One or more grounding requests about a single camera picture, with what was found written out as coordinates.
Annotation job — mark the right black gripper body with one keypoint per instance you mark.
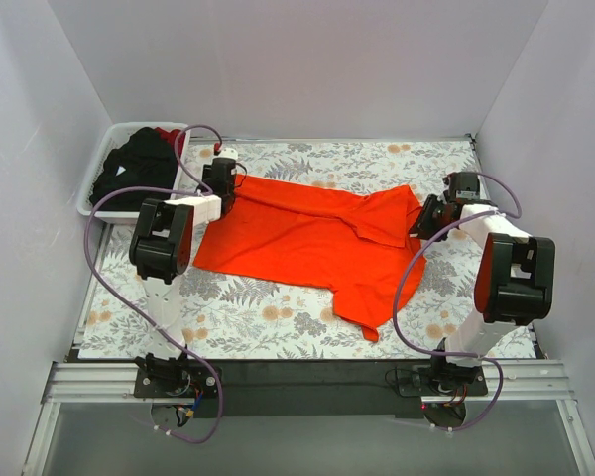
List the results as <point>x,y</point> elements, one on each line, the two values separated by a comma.
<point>427,218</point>

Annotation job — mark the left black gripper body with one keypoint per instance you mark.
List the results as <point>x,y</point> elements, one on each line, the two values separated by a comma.
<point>229,199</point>

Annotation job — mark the orange t shirt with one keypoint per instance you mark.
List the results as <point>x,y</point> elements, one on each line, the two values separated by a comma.
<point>356,246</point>

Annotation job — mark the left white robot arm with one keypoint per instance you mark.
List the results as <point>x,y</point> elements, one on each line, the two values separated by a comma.
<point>161,248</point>

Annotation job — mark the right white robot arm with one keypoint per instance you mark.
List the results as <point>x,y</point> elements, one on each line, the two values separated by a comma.
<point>514,284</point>

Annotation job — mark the red t shirt in basket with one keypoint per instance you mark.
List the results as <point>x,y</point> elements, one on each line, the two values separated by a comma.
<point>167,144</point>

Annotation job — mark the black t shirt in basket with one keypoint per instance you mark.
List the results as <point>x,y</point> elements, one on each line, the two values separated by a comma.
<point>133,164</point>

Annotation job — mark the floral patterned table mat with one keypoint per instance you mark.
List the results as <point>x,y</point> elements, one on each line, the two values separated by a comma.
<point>242,318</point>

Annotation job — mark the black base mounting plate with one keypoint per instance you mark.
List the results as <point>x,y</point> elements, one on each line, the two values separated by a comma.
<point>296,388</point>

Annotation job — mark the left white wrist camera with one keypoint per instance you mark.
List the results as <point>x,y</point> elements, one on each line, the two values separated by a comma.
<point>223,151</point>

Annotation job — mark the aluminium frame rail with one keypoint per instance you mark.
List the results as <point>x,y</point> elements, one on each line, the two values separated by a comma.
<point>528,423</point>

